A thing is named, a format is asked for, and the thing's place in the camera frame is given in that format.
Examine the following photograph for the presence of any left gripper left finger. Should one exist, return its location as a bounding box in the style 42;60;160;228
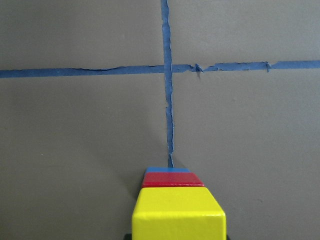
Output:
124;233;132;240

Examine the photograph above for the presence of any red wooden block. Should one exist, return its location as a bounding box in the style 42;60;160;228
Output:
141;172;205;188

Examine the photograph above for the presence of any yellow wooden block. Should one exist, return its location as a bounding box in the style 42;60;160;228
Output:
131;187;227;240

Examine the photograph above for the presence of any blue wooden block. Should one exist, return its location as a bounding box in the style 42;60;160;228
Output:
144;167;191;175

